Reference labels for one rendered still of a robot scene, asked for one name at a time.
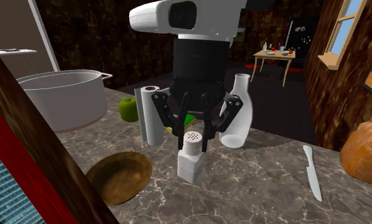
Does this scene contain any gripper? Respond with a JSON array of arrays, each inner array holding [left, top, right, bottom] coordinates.
[[151, 38, 244, 153]]

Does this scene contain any green and yellow sponge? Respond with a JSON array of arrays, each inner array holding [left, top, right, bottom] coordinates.
[[165, 113, 198, 134]]

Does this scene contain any white bottle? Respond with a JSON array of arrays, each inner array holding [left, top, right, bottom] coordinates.
[[219, 73, 254, 150]]

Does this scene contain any white paper towel roll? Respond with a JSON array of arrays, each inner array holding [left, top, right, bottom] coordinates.
[[134, 85, 166, 148]]

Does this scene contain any white salt shaker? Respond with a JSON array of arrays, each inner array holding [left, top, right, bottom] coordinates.
[[177, 130, 205, 184]]

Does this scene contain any green apple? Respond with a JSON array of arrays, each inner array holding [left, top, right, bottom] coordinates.
[[118, 97, 141, 123]]

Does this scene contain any light wooden dining table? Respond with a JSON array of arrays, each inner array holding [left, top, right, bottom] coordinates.
[[250, 42, 297, 88]]

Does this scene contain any brown wooden plate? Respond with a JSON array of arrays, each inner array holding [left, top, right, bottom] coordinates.
[[85, 151, 153, 207]]

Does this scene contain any large silver pot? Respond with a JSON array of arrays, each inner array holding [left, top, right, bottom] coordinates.
[[16, 69, 114, 133]]

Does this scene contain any black refrigerator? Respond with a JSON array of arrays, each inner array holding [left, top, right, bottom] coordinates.
[[284, 17, 320, 60]]

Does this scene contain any white knife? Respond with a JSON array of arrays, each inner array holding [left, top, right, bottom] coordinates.
[[302, 144, 324, 203]]

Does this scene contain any light wood framed window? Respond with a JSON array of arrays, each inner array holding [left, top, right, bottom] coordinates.
[[317, 0, 370, 71]]

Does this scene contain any brown bread loaf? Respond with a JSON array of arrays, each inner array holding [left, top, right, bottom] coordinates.
[[339, 121, 372, 189]]

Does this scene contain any brown framed window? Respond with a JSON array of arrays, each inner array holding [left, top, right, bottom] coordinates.
[[0, 40, 120, 224]]

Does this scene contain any white wall shelf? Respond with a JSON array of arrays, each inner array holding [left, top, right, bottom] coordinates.
[[0, 48, 39, 57]]

